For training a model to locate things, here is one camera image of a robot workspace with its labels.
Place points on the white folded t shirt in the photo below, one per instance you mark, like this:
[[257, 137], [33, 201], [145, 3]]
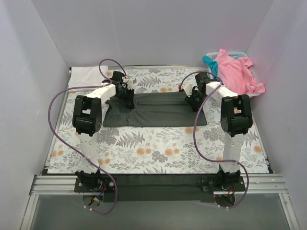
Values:
[[85, 76]]

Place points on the pink t shirt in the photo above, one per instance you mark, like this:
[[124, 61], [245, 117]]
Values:
[[238, 75]]

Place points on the teal t shirt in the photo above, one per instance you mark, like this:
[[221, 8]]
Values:
[[223, 63]]

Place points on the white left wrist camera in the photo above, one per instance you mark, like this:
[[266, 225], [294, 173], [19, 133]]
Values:
[[130, 82]]

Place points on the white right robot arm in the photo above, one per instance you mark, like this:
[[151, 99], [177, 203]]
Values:
[[235, 119]]

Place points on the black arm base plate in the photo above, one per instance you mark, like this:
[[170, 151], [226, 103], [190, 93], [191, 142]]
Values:
[[165, 187]]

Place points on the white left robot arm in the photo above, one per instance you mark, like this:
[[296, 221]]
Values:
[[87, 120]]

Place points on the dark grey t shirt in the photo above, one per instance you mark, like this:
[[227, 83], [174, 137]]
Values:
[[162, 109]]

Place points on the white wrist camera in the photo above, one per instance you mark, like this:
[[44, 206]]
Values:
[[130, 82], [187, 89]]

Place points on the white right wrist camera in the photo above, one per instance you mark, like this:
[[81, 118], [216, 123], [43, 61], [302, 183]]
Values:
[[187, 89]]

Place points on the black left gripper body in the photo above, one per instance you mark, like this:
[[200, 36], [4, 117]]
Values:
[[128, 96]]

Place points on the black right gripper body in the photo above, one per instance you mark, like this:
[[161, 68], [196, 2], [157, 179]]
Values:
[[195, 99]]

